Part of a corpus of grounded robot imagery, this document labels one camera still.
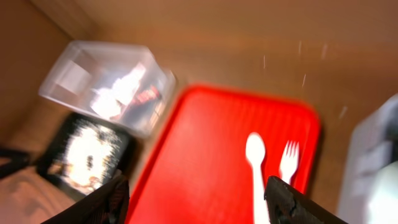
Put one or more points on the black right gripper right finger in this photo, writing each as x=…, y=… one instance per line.
x=286, y=205

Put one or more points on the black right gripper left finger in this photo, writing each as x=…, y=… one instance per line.
x=106, y=205

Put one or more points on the red snack wrapper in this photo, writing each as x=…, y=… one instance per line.
x=150, y=94

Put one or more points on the mint green bowl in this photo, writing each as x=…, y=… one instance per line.
x=381, y=207

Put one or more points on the black food waste tray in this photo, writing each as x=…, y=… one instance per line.
x=58, y=145

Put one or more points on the grey dishwasher rack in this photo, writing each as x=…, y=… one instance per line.
x=373, y=145

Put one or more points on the clear plastic waste bin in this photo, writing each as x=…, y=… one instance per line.
x=87, y=65

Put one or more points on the white plastic fork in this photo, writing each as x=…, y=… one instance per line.
x=289, y=161

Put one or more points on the food scraps rice and nuts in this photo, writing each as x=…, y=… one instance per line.
x=91, y=153

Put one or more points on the white plastic spoon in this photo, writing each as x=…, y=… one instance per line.
x=255, y=154

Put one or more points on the red serving tray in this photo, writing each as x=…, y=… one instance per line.
x=198, y=172

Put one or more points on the white crumpled napkin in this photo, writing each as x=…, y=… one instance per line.
x=110, y=102

